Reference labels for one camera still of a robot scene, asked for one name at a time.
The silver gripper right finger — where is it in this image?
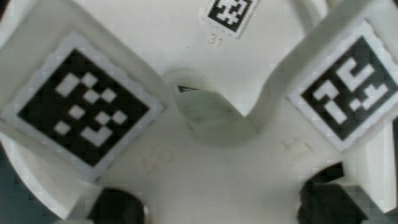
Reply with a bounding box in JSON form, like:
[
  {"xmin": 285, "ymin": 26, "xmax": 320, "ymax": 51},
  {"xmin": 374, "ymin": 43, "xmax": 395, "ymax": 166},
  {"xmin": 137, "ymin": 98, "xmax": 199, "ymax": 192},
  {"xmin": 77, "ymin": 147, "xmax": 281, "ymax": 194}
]
[{"xmin": 297, "ymin": 163, "xmax": 386, "ymax": 224}]

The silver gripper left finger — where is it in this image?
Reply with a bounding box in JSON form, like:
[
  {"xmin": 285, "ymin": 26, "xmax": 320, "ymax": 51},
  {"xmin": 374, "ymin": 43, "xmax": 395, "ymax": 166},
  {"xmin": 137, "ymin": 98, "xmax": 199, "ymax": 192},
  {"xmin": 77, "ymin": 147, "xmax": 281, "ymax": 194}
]
[{"xmin": 70, "ymin": 188, "xmax": 146, "ymax": 224}]

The white cylindrical table leg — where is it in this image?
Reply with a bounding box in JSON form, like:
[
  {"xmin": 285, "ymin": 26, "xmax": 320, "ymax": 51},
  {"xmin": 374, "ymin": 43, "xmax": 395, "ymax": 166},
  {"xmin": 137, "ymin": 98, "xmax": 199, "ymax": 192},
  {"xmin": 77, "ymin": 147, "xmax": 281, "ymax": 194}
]
[{"xmin": 164, "ymin": 68, "xmax": 256, "ymax": 145}]

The white round table top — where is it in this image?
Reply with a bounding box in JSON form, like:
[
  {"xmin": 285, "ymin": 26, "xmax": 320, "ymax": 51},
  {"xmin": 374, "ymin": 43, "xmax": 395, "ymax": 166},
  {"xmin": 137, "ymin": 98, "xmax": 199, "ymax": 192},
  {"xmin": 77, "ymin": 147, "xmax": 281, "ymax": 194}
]
[{"xmin": 0, "ymin": 0, "xmax": 398, "ymax": 224}]

